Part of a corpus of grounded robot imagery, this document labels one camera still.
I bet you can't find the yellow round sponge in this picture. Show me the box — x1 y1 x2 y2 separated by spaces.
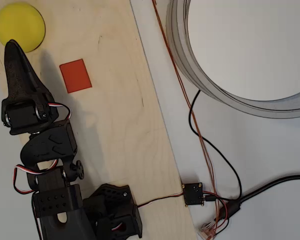
0 2 46 54

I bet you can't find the red square plate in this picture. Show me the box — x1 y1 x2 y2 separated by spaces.
59 58 93 94

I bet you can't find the light plywood board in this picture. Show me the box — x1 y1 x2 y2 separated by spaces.
0 0 198 240

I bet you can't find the large grey round cylinder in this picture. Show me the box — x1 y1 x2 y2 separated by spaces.
166 0 300 120

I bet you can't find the small black controller board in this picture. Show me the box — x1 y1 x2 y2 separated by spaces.
181 182 204 208

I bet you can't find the red white black gripper cable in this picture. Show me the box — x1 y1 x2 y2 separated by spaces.
49 101 73 126

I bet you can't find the red white black wrist cable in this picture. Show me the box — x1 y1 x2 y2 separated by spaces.
13 159 59 194

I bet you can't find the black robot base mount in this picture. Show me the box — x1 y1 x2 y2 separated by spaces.
82 183 143 240

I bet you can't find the thin orange wire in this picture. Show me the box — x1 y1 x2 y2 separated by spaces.
153 0 222 236
151 0 221 236

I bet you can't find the red white black base cable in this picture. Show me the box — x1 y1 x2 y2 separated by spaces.
136 191 186 208

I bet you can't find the thin black cable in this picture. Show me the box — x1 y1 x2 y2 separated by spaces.
188 89 243 202

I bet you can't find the white plastic wire connector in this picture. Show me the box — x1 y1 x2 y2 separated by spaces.
198 221 217 240

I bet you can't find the thick black cable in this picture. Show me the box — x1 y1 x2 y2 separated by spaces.
214 174 300 222

